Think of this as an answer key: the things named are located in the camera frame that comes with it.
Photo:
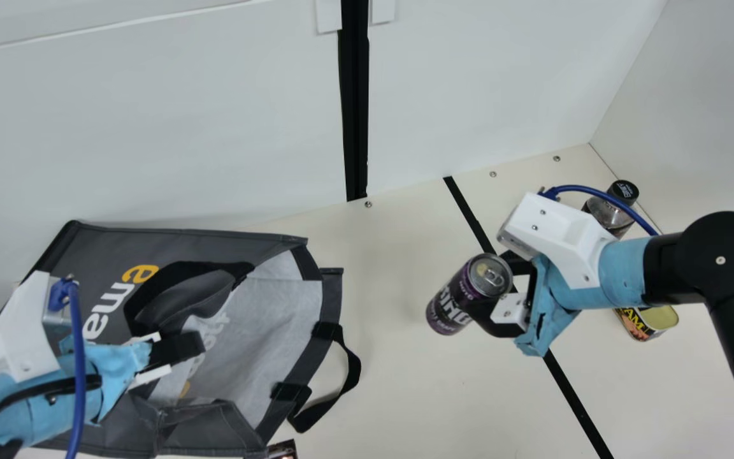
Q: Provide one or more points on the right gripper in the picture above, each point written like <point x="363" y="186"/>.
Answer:
<point x="615" y="274"/>

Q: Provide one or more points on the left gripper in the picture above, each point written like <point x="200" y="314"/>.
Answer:
<point x="35" y="424"/>

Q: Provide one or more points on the purple and black can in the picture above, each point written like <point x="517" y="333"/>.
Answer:
<point x="462" y="296"/>

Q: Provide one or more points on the dark coffee bottle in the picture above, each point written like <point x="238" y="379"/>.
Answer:
<point x="604" y="215"/>

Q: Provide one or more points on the rectangular gold tin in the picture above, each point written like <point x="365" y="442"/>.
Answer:
<point x="650" y="322"/>

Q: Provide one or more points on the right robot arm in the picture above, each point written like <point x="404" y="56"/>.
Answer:
<point x="724" y="268"/>

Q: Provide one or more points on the black strip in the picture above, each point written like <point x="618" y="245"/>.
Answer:
<point x="469" y="217"/>

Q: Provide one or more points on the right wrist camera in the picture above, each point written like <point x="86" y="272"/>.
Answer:
<point x="558" y="236"/>

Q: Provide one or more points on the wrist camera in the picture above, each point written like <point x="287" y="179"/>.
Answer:
<point x="558" y="236"/>
<point x="16" y="331"/>

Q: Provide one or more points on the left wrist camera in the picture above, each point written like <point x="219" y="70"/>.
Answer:
<point x="16" y="331"/>

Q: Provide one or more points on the black post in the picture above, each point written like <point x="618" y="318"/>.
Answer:
<point x="354" y="95"/>

